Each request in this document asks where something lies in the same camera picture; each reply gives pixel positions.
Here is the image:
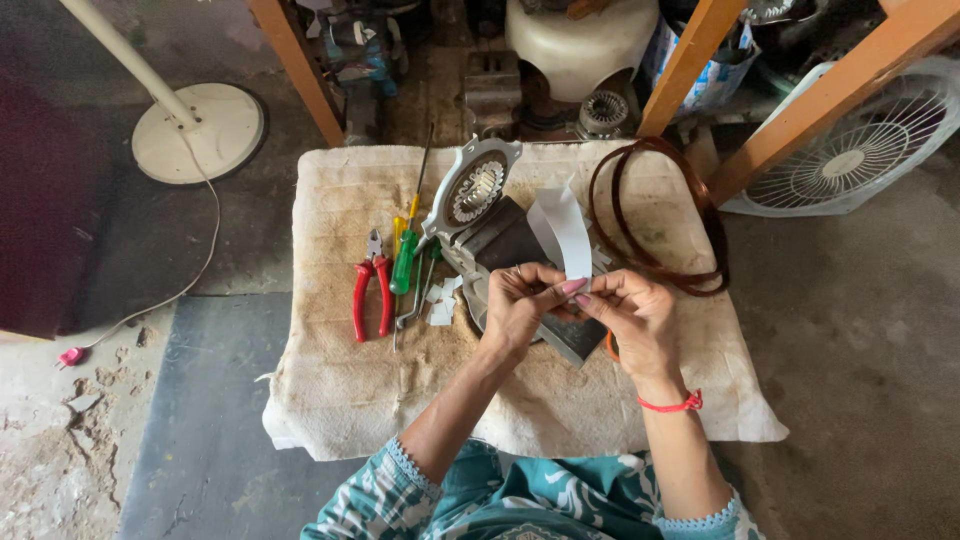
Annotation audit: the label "person's left hand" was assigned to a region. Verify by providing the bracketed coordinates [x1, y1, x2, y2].
[480, 262, 590, 363]

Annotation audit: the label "person's right hand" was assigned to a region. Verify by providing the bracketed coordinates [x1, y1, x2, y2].
[573, 269, 682, 384]

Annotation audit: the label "white insulation paper strip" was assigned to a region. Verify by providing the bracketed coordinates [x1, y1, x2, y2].
[526, 176, 595, 283]

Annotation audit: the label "dark metal block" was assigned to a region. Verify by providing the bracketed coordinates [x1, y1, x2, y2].
[474, 196, 610, 369]

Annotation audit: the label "pile of white paper pieces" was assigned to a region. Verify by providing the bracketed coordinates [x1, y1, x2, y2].
[424, 274, 465, 327]

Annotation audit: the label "fan motor stator housing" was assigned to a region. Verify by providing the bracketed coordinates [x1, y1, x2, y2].
[420, 135, 552, 335]

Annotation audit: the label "thin metal rod tool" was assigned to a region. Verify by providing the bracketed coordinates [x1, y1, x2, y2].
[391, 255, 427, 354]

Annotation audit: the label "beige towel mat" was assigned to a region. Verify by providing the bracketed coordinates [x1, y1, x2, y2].
[261, 140, 790, 462]

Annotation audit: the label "teal patterned clothing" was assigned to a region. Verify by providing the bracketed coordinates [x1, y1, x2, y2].
[300, 436, 766, 540]

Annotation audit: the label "small motor stator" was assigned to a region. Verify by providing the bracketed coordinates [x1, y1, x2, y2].
[576, 90, 631, 141]

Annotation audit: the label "metal bench vise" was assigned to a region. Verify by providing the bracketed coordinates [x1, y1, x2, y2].
[462, 51, 523, 144]

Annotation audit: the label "white printed plastic bag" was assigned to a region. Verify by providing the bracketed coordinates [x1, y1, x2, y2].
[643, 15, 762, 120]

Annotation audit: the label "white box fan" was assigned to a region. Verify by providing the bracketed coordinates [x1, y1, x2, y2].
[718, 56, 960, 219]

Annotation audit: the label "heap of motor parts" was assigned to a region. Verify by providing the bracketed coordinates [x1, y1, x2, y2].
[296, 0, 421, 144]

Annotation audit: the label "red thread bracelet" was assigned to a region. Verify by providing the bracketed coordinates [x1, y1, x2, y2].
[637, 389, 705, 414]

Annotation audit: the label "small green handled tool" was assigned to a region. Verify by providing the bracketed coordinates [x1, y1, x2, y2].
[417, 238, 445, 320]

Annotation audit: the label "copper wire coil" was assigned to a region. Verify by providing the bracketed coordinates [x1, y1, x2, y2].
[588, 136, 731, 298]

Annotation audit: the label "green handled screwdriver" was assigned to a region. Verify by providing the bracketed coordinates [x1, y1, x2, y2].
[389, 229, 420, 296]

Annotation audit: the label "red handled pliers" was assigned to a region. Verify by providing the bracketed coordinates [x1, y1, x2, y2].
[352, 229, 395, 344]

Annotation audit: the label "yellow handled screwdriver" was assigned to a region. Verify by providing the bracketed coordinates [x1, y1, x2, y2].
[393, 123, 436, 260]

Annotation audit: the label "wooden table frame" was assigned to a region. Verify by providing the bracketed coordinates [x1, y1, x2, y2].
[246, 0, 960, 207]

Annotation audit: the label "white power cord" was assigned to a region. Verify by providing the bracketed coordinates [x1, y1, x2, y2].
[81, 131, 222, 352]

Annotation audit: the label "white pedestal fan base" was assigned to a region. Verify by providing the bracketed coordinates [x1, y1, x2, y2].
[58, 0, 269, 186]

